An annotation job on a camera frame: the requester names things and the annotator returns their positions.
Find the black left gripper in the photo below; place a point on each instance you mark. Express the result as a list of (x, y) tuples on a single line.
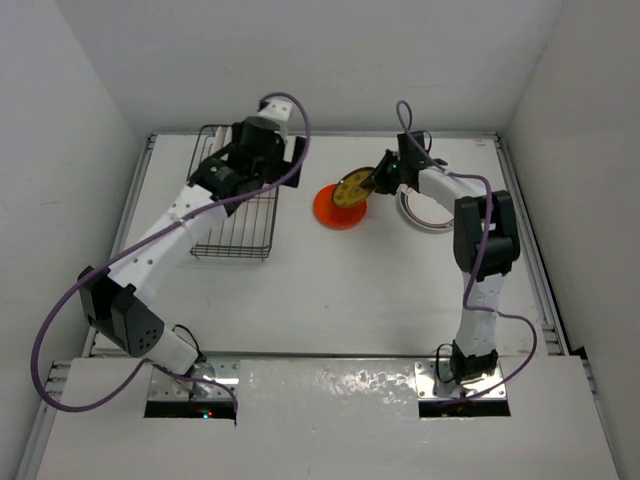
[(287, 168)]

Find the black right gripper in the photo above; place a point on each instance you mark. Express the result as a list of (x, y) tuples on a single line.
[(379, 175)]

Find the yellow plate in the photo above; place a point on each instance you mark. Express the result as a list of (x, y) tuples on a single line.
[(353, 189)]

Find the orange plate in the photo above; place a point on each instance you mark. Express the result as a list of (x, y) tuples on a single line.
[(331, 216)]

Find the white plate teal rim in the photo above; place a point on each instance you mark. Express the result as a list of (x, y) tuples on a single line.
[(422, 212)]

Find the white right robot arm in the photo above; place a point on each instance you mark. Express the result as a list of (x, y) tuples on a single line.
[(485, 245)]

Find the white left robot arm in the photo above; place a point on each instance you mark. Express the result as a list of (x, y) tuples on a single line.
[(116, 301)]

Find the white foam cover board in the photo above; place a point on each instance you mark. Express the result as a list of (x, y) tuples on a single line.
[(329, 419)]

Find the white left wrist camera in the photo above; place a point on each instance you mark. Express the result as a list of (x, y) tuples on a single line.
[(277, 111)]

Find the wire dish rack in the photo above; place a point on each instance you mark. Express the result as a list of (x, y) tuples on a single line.
[(248, 232)]

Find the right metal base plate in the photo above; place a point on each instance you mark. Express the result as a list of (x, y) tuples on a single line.
[(436, 384)]

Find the metal base plate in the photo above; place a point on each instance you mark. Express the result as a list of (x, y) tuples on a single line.
[(436, 384), (216, 381)]

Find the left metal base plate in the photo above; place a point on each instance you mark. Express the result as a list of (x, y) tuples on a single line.
[(216, 381)]

